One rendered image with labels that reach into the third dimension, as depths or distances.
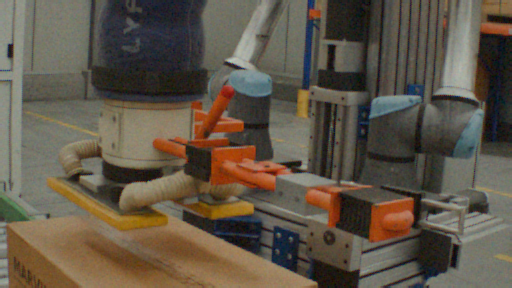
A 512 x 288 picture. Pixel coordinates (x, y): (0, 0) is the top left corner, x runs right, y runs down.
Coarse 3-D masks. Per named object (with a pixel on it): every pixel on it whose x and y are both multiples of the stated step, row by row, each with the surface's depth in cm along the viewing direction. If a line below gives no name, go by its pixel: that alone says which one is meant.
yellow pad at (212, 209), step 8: (200, 200) 138; (208, 200) 137; (216, 200) 138; (232, 200) 139; (240, 200) 140; (192, 208) 138; (200, 208) 136; (208, 208) 134; (216, 208) 134; (224, 208) 135; (232, 208) 136; (240, 208) 137; (248, 208) 138; (208, 216) 134; (216, 216) 134; (224, 216) 135; (232, 216) 136
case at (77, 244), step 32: (32, 224) 157; (64, 224) 160; (96, 224) 162; (32, 256) 143; (64, 256) 138; (96, 256) 140; (128, 256) 142; (160, 256) 144; (192, 256) 145; (224, 256) 147; (256, 256) 148
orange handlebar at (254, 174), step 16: (224, 128) 156; (240, 128) 159; (160, 144) 131; (176, 144) 128; (240, 176) 112; (256, 176) 109; (272, 176) 108; (320, 192) 100; (384, 224) 90; (400, 224) 89
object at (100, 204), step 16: (80, 176) 142; (64, 192) 140; (80, 192) 137; (96, 192) 137; (112, 192) 131; (96, 208) 128; (112, 208) 127; (144, 208) 128; (112, 224) 123; (128, 224) 122; (144, 224) 124; (160, 224) 126
